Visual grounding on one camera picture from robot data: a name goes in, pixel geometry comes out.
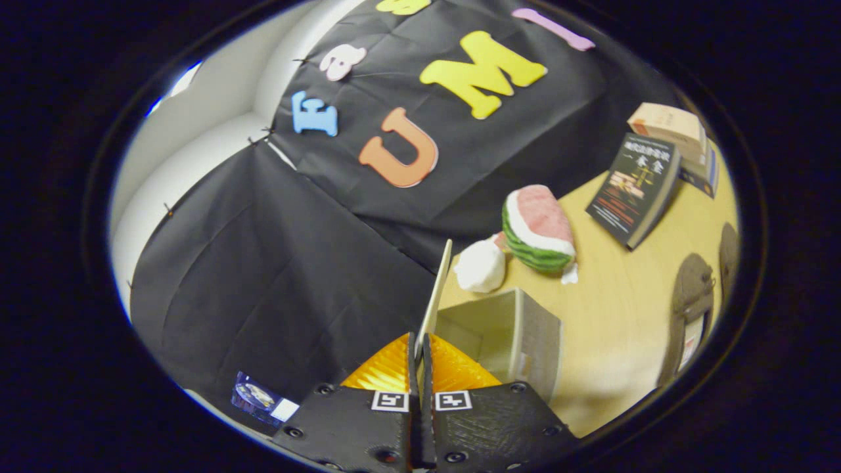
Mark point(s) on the small orange tag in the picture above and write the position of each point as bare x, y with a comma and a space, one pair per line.
500, 242

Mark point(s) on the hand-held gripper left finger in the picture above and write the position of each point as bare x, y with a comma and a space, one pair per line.
355, 430

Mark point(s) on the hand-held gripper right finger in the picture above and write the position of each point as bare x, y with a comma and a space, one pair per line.
493, 427

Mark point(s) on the watermelon slice plush toy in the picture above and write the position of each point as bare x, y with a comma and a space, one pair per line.
539, 226

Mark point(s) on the black hardcover book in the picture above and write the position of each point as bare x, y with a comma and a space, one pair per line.
631, 190

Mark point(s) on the white plush toy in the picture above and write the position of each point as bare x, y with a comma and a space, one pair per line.
479, 266

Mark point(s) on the blue printed card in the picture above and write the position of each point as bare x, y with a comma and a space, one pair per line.
256, 397

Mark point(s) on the beige fabric storage box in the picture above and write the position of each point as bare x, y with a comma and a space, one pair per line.
535, 348

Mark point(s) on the blue book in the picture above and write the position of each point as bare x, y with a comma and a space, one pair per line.
704, 172

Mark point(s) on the beige book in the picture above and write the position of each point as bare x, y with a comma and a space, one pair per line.
667, 125

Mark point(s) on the brown fuzzy shoe with bow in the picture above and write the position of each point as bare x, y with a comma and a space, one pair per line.
690, 295
729, 259

